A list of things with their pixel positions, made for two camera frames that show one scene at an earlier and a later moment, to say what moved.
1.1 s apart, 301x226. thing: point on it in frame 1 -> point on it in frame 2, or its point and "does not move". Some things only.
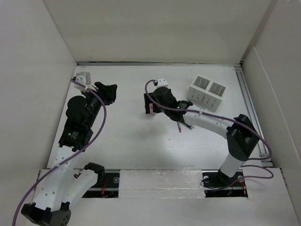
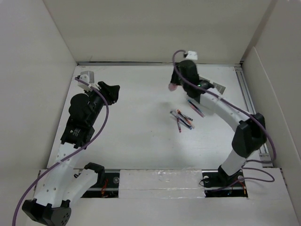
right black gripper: (147, 102) -> (175, 77)
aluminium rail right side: (260, 150) does not move
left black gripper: (106, 92) does not move
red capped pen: (179, 126) does not move
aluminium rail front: (110, 188) does not move
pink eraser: (151, 108) -> (172, 87)
